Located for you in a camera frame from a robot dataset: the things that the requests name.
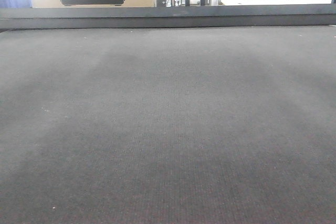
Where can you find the black conveyor belt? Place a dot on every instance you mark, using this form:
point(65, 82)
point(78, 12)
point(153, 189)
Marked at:
point(204, 125)

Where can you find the black conveyor end frame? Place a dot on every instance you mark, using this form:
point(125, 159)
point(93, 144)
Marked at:
point(168, 17)

